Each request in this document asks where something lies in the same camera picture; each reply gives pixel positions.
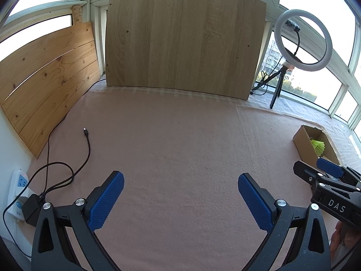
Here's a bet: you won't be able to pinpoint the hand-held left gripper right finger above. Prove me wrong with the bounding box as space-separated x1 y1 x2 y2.
238 173 332 271

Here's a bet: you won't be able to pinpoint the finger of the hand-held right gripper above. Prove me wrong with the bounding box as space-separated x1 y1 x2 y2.
316 158 361 188
293 161 361 194

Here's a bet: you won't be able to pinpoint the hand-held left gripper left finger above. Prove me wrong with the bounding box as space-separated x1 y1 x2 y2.
31 171 125 271

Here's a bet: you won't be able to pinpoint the brown cardboard box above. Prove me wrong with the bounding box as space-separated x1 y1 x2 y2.
292 125 340 167

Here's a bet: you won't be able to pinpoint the yellow plastic shuttlecock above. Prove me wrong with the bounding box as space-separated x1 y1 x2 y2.
310 138 326 156

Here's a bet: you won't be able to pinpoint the person's right hand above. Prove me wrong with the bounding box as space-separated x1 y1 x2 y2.
329 221 361 260

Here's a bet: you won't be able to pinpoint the white checked cloth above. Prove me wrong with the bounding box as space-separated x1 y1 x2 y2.
235 89 361 159

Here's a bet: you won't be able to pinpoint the black power adapter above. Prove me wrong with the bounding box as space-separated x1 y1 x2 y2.
22 193 46 227

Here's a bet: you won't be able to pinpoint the black tripod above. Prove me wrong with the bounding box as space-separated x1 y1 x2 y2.
255 65 295 110

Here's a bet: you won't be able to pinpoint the white power strip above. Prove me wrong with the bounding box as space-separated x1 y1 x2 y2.
7 169 30 224

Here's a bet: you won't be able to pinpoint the apartment buildings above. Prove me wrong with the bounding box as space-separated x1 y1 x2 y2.
265 38 282 72

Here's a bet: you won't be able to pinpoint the wooden slat panel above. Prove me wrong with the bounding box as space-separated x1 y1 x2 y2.
0 3 101 159

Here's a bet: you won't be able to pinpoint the light wooden board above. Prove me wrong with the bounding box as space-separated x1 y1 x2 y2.
105 0 267 100

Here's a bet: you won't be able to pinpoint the black usb cable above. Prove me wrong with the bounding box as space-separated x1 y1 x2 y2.
34 128 91 201

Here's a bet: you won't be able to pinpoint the thin black cable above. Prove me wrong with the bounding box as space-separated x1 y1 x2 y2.
41 79 107 196

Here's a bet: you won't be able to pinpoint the black ring light cable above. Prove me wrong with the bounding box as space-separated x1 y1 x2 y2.
250 70 282 96

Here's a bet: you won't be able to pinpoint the white ring light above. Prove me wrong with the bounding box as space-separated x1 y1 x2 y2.
274 9 333 72

